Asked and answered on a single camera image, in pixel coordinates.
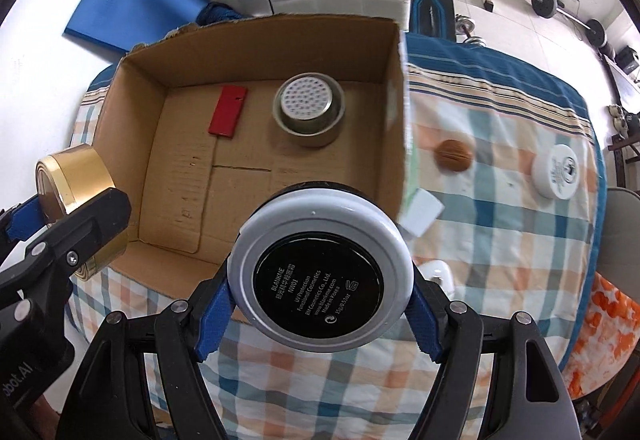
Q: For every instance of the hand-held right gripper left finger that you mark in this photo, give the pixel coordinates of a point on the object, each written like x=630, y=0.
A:
x=214, y=320

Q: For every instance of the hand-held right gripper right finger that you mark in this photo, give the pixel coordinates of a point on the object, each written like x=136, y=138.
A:
x=424, y=320

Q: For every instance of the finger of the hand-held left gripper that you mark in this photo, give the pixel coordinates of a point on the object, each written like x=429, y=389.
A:
x=75, y=240
x=22, y=220

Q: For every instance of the gold round jar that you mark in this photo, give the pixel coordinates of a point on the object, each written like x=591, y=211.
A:
x=75, y=192

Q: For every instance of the round white compact case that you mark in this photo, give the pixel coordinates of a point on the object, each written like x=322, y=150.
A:
x=322, y=261

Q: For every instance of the cardboard box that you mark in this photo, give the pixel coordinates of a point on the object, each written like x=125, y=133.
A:
x=250, y=130

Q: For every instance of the small white bottle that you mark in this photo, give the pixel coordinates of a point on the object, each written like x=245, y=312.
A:
x=440, y=276

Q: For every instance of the white rectangular block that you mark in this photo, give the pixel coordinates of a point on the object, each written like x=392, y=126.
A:
x=421, y=213

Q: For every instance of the plaid bed sheet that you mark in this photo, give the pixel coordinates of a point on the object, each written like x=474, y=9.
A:
x=500, y=245

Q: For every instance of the brown walnut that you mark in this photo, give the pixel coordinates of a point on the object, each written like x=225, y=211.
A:
x=454, y=156

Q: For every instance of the orange white patterned cloth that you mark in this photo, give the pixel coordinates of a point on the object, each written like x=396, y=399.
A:
x=602, y=335

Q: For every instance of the red flat rectangular case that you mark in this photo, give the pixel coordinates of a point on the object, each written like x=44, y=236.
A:
x=227, y=111

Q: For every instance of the white round cream jar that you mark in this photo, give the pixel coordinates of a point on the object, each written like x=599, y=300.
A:
x=560, y=170

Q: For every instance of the round metal strainer cup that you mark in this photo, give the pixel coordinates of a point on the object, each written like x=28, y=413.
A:
x=309, y=110

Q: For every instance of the blue folder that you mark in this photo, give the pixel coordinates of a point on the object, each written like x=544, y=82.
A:
x=132, y=7

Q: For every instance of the blue knitted cloth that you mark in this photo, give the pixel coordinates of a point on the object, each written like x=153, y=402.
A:
x=220, y=15

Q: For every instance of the small chrome dumbbell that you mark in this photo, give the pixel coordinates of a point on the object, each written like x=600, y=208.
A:
x=470, y=34

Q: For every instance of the black barbell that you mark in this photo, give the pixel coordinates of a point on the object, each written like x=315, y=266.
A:
x=570, y=12

